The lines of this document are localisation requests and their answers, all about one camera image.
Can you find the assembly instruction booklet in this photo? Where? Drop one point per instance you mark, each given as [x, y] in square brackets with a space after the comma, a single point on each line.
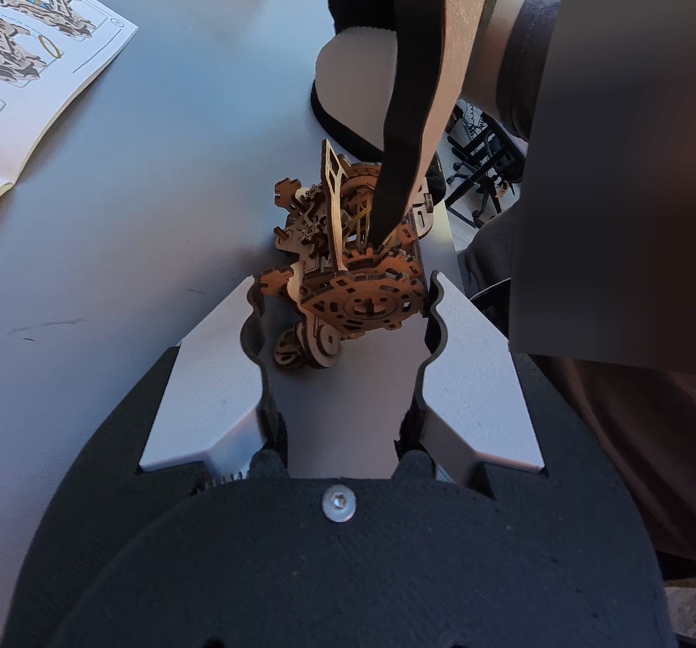
[32, 115]

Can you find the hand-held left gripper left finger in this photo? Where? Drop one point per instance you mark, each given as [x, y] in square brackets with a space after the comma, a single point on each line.
[212, 387]

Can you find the person's right forearm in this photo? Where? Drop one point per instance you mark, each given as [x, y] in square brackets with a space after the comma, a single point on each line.
[505, 49]

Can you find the wooden mechanical model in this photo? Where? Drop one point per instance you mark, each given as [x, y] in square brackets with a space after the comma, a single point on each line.
[359, 300]

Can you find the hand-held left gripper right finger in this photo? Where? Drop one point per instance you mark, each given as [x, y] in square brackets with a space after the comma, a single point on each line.
[478, 387]

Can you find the black office chair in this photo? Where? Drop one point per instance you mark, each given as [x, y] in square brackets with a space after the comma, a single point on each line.
[484, 166]

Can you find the person's dark clothing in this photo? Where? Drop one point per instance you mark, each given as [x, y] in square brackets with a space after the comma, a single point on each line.
[625, 441]

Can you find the stretched yellow rubber band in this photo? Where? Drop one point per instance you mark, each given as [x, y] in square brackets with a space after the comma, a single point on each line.
[363, 218]

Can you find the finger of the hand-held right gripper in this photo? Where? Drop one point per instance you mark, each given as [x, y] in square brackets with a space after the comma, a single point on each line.
[353, 88]
[473, 6]

